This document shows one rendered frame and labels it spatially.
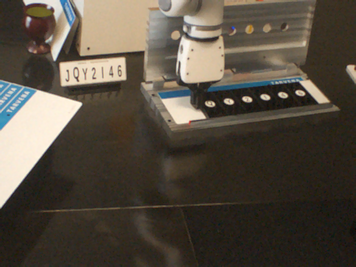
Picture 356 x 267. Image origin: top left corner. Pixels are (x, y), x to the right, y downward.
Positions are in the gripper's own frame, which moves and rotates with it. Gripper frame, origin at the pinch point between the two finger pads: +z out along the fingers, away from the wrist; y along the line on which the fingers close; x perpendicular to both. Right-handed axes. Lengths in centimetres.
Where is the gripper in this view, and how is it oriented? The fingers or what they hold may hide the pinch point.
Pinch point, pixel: (197, 99)
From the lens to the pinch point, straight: 159.9
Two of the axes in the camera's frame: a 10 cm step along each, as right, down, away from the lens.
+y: 9.2, -1.3, 3.7
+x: -3.9, -4.2, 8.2
